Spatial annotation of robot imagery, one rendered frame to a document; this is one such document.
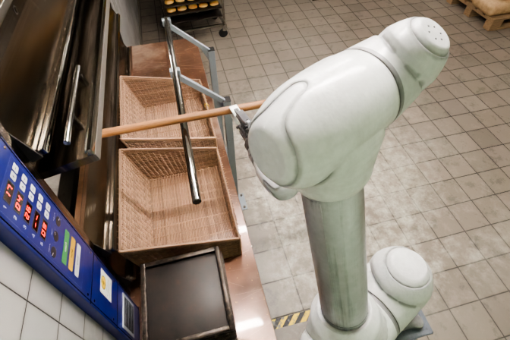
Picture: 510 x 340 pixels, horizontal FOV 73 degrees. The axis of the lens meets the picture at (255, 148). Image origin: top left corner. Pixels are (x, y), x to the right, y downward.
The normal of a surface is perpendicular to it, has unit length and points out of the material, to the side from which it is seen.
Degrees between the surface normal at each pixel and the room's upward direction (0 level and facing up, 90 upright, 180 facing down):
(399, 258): 8
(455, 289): 0
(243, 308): 0
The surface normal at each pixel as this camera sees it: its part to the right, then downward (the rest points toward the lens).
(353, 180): 0.48, 0.53
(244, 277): -0.01, -0.67
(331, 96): 0.14, -0.43
